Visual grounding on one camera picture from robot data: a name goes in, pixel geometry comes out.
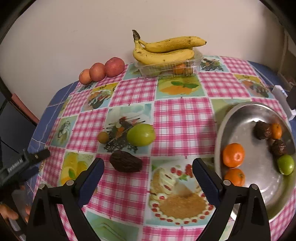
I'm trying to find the orange mandarin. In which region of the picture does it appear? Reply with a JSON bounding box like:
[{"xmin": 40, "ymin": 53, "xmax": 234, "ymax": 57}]
[
  {"xmin": 224, "ymin": 168, "xmax": 245, "ymax": 187},
  {"xmin": 222, "ymin": 143, "xmax": 245, "ymax": 168}
]

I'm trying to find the yellow banana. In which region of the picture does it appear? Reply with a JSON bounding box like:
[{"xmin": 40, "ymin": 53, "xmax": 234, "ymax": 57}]
[
  {"xmin": 133, "ymin": 40, "xmax": 195, "ymax": 65},
  {"xmin": 132, "ymin": 30, "xmax": 207, "ymax": 53}
]

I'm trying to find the left orange-red apple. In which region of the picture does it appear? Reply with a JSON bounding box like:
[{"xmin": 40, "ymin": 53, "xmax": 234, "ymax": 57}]
[{"xmin": 79, "ymin": 69, "xmax": 92, "ymax": 85}]

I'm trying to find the pink checkered fruit tablecloth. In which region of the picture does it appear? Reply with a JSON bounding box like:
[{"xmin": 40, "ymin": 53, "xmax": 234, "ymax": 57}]
[{"xmin": 29, "ymin": 56, "xmax": 287, "ymax": 240}]

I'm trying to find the middle red apple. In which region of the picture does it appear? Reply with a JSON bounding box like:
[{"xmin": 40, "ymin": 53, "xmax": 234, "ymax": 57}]
[{"xmin": 89, "ymin": 63, "xmax": 106, "ymax": 82}]

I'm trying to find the clear plastic fruit container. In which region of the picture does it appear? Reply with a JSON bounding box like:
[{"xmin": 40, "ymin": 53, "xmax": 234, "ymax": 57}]
[{"xmin": 135, "ymin": 50, "xmax": 204, "ymax": 78}]

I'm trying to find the small green guava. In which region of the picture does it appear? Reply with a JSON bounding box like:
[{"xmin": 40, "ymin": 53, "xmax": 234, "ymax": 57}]
[{"xmin": 276, "ymin": 154, "xmax": 295, "ymax": 176}]

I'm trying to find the dark brown avocado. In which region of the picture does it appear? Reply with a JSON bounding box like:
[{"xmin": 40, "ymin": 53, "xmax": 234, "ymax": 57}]
[{"xmin": 109, "ymin": 150, "xmax": 142, "ymax": 173}]

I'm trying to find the upper yellow banana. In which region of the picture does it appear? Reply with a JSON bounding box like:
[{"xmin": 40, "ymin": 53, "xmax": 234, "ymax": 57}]
[{"xmin": 132, "ymin": 30, "xmax": 207, "ymax": 53}]

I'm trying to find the red apple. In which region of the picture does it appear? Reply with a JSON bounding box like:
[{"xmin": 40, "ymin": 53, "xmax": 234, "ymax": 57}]
[
  {"xmin": 89, "ymin": 63, "xmax": 106, "ymax": 82},
  {"xmin": 105, "ymin": 57, "xmax": 125, "ymax": 77}
]

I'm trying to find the white plastic bottle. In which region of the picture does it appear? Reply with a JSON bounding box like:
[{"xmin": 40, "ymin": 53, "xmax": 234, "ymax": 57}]
[{"xmin": 272, "ymin": 85, "xmax": 295, "ymax": 121}]

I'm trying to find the lower yellow banana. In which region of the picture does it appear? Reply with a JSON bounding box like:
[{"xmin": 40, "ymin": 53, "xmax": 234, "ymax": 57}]
[{"xmin": 133, "ymin": 40, "xmax": 195, "ymax": 65}]

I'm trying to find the large green guava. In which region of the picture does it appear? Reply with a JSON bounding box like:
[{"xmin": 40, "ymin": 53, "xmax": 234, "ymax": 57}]
[{"xmin": 126, "ymin": 123, "xmax": 156, "ymax": 147}]

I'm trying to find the steel round tray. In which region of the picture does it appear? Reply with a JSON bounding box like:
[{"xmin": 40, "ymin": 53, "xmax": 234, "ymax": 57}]
[{"xmin": 214, "ymin": 102, "xmax": 295, "ymax": 221}]

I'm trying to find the dark brown fruit in tray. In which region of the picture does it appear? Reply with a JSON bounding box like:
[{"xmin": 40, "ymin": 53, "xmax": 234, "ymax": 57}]
[{"xmin": 253, "ymin": 121, "xmax": 272, "ymax": 140}]

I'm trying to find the right red apple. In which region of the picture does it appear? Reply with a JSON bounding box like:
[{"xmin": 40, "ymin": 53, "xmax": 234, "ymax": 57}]
[{"xmin": 105, "ymin": 57, "xmax": 125, "ymax": 77}]

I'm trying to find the person's hand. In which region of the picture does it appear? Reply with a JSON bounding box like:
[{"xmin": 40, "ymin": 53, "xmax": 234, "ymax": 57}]
[{"xmin": 0, "ymin": 204, "xmax": 31, "ymax": 223}]

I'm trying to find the small mandarin in tray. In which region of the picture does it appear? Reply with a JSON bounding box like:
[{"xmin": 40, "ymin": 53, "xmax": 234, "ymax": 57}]
[{"xmin": 270, "ymin": 123, "xmax": 282, "ymax": 140}]

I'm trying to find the small yellow-brown fruit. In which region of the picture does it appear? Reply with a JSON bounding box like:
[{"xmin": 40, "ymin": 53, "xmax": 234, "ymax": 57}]
[{"xmin": 97, "ymin": 132, "xmax": 109, "ymax": 144}]

